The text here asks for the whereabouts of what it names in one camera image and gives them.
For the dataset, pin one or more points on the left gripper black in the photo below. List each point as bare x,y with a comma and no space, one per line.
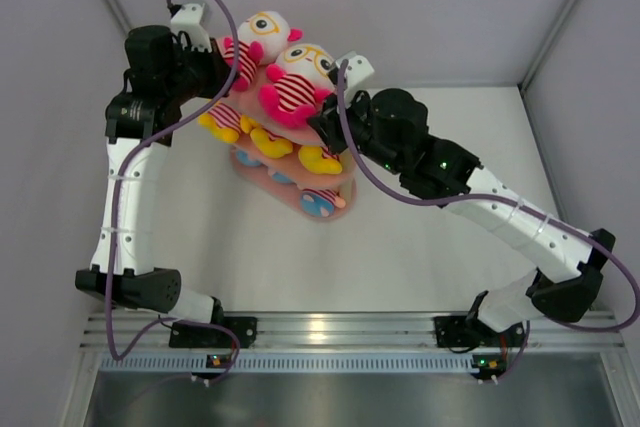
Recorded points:
219,70

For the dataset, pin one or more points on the blue-shorts plush on bottom shelf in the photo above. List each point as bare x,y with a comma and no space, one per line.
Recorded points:
246,159

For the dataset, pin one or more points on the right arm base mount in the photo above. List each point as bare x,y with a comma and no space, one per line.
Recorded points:
493,354

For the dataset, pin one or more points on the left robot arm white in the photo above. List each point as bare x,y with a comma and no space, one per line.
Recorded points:
168,66

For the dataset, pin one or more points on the peach-faced plush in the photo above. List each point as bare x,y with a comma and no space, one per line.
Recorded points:
321,203

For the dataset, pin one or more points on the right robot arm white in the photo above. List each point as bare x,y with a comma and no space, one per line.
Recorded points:
568,271

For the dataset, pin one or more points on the blue-shorts plush on shelf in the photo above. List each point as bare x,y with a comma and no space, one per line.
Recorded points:
246,159
279,177

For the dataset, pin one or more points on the perforated cable tray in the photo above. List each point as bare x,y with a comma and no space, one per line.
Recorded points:
296,363

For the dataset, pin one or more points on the pink three-tier shelf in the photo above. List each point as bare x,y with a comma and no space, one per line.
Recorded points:
247,103

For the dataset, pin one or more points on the aluminium frame rail front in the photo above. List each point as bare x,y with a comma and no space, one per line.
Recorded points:
289,331

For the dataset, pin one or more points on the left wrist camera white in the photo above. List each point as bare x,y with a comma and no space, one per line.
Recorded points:
187,25

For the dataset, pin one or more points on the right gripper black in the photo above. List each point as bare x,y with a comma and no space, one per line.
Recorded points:
328,123

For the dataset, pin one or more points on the yellow plush toy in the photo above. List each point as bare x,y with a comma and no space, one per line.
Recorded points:
269,144
225,123

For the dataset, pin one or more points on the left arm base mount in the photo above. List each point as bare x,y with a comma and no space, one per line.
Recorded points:
184,336

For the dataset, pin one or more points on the white plush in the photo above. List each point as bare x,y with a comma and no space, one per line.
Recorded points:
297,85
262,38

